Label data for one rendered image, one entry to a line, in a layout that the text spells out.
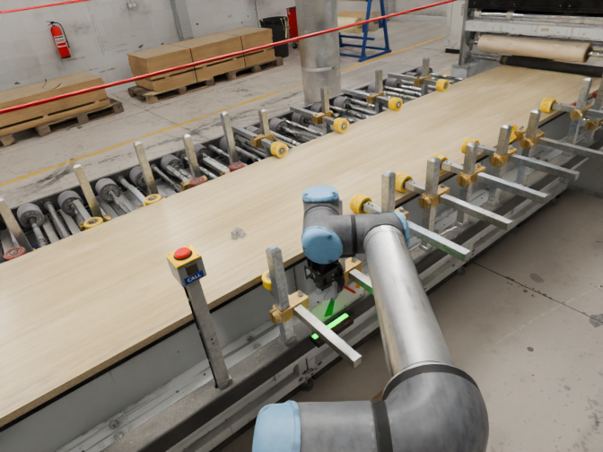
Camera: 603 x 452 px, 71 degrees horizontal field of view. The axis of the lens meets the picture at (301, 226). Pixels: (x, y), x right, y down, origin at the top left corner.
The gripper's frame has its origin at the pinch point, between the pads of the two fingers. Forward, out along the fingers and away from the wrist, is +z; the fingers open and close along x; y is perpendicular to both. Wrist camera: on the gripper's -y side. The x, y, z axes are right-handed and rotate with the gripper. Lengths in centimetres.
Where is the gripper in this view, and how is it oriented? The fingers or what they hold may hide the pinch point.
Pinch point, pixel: (334, 295)
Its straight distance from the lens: 127.2
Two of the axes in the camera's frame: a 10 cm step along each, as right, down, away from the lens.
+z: 1.0, 8.3, 5.5
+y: -7.7, 4.1, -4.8
